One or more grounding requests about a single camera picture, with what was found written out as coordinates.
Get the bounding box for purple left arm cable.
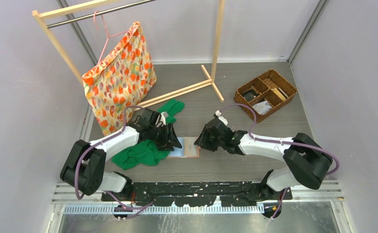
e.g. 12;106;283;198
74;105;154;219

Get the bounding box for aluminium frame rail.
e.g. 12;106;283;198
52;180;345;215

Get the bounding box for pink wire hanger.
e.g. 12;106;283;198
93;11;132;67

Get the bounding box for gold striped credit card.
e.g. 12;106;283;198
271;88;288;101

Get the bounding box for woven wicker divided basket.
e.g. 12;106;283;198
234;69;297;123

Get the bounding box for white card in basket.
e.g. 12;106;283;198
252;100;272;116

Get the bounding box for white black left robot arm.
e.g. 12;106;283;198
60;108;183;201

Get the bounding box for wooden clothes rack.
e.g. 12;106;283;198
32;0;225;112

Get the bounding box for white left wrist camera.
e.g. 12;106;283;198
160;112;169;126

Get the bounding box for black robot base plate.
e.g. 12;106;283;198
102;181;281;207

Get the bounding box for black card in basket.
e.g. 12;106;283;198
241;89;259;102

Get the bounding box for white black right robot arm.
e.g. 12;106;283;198
194;117;333;199

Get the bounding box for green cloth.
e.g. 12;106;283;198
111;99;185;170

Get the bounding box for floral orange tote bag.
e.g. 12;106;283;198
82;21;157;136

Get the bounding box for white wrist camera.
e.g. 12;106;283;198
160;112;169;126
214;110;228;126

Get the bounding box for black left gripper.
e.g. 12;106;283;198
148;122;181;151

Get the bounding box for pink leather card holder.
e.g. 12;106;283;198
167;137;200;158

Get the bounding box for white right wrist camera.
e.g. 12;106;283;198
214;110;228;126

